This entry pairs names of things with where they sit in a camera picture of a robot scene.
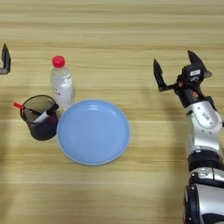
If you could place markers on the blue round plate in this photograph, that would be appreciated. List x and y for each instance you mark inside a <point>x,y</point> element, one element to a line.
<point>93,134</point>

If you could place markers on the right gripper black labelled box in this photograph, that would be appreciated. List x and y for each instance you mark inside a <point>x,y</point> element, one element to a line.
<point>192,74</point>

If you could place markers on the white marker with black cap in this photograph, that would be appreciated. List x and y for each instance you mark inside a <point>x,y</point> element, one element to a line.
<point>43,116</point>

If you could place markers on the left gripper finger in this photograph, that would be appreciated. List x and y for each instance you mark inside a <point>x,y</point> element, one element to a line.
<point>6,61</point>

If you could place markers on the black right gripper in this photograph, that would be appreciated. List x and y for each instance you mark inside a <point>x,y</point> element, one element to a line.
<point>191,93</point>

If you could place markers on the black mesh pen cup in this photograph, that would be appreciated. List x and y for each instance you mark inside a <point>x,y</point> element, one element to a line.
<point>43,129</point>

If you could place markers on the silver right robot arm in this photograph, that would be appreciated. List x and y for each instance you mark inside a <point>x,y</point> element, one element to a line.
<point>204,131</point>

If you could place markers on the clear red-capped plastic bottle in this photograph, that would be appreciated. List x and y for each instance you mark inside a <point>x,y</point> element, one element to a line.
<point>61,84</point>

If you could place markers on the red pen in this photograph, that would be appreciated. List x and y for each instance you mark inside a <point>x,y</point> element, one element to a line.
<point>19,106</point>

